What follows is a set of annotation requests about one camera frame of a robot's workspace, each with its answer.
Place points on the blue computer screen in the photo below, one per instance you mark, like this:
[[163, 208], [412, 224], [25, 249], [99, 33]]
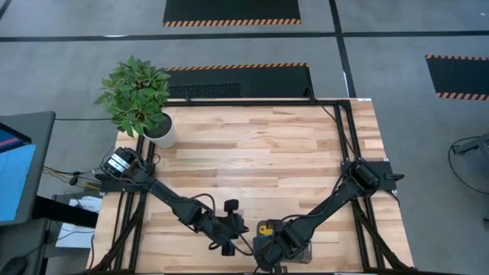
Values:
[[15, 179]]

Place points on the grey stand foot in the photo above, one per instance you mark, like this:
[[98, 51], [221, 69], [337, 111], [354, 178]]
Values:
[[475, 145]]

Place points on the black tray with measuring cups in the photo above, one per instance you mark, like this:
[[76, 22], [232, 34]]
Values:
[[305, 257]]

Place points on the white paper sheets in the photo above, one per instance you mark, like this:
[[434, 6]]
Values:
[[76, 237]]

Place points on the yellow measuring cup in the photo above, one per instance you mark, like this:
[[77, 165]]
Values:
[[263, 231]]

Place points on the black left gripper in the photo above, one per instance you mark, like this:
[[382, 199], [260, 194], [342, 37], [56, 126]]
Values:
[[223, 231]]

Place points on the green potted plant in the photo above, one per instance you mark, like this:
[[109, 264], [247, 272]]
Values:
[[133, 95]]

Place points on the black desk foot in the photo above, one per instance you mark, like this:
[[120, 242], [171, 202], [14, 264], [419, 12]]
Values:
[[65, 214]]

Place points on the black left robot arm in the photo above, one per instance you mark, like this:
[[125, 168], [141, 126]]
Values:
[[168, 196]]

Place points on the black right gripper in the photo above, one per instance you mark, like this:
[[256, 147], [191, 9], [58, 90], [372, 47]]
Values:
[[282, 244]]

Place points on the black striped floor mat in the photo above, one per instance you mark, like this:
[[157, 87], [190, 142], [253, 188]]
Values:
[[229, 9], [267, 82], [458, 76]]

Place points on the black computer mouse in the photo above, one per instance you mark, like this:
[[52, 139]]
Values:
[[13, 266]]

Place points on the white plant pot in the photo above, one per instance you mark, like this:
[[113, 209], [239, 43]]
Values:
[[166, 141]]

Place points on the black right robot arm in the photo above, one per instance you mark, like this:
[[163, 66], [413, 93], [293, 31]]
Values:
[[332, 202]]

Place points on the black aluminium table frame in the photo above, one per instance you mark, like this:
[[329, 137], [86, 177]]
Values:
[[248, 102]]

